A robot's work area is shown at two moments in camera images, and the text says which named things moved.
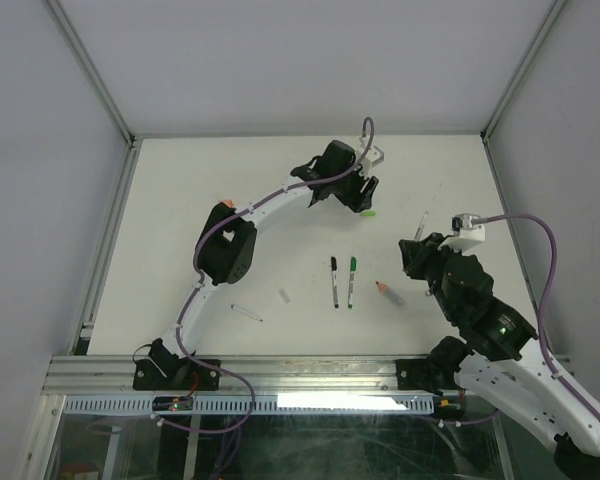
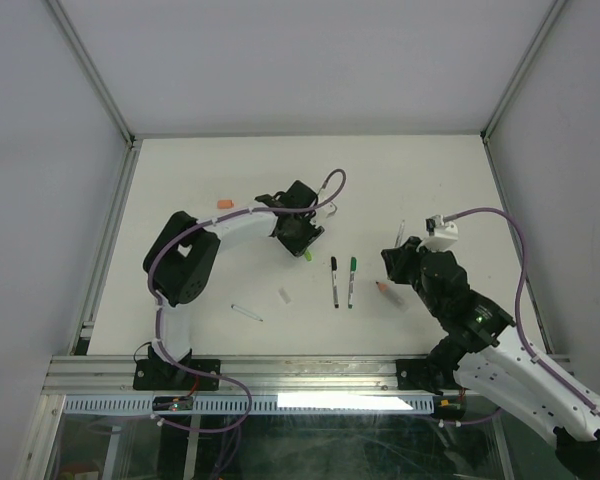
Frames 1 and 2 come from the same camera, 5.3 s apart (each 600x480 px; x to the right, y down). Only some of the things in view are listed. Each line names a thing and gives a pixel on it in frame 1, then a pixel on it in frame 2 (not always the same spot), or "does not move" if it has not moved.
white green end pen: x=353 y=265 does not move
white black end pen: x=334 y=281 does not move
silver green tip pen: x=418 y=231 to x=400 y=235
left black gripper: x=360 y=199 to x=313 y=232
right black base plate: x=415 y=374 does not move
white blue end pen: x=246 y=312 does not move
